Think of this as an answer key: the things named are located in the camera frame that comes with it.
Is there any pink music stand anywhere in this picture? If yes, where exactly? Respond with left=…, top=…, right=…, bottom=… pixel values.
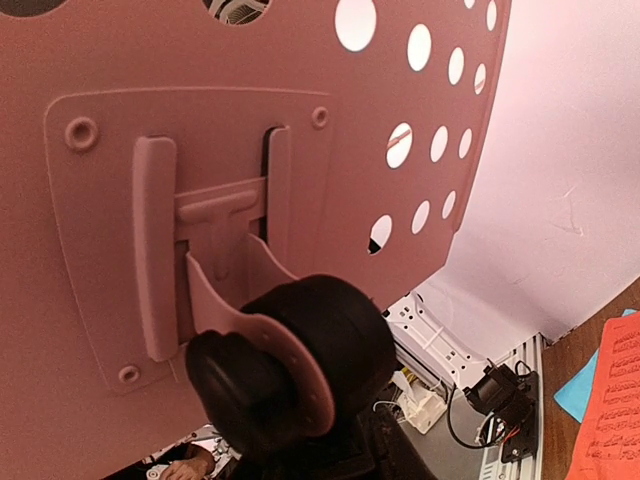
left=1, top=1, right=512, bottom=479

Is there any red sheet music page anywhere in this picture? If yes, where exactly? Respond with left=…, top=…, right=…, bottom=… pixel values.
left=567, top=313, right=639, bottom=480

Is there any blue felt sheet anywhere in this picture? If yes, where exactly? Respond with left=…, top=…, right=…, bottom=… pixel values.
left=554, top=311, right=639, bottom=446

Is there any aluminium front rail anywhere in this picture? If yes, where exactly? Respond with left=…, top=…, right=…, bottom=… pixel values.
left=383, top=292, right=544, bottom=479

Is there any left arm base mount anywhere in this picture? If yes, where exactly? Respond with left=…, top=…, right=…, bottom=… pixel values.
left=463, top=360, right=541, bottom=463

